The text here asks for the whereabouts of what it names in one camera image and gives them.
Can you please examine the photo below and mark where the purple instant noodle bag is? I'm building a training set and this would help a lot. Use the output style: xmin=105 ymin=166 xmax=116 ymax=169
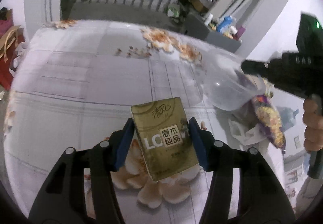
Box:
xmin=251 ymin=79 xmax=286 ymax=152

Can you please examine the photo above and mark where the gold tissue pack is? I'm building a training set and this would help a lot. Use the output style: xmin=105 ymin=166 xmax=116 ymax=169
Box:
xmin=131 ymin=97 xmax=198 ymax=182

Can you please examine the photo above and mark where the person's right hand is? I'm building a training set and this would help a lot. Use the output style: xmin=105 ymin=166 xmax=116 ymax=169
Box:
xmin=303 ymin=99 xmax=323 ymax=152

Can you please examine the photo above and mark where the blue detergent bottle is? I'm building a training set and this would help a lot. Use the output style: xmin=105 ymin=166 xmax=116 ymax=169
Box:
xmin=216 ymin=16 xmax=233 ymax=33

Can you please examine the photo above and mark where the grey storage box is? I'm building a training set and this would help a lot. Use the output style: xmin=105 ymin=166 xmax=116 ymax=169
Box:
xmin=181 ymin=13 xmax=241 ymax=53

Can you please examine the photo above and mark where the floral bed sheet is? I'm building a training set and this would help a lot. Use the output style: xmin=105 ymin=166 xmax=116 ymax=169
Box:
xmin=4 ymin=20 xmax=242 ymax=215

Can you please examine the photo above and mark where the red paper bag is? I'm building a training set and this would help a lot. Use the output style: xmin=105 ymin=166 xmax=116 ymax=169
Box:
xmin=0 ymin=7 xmax=26 ymax=93

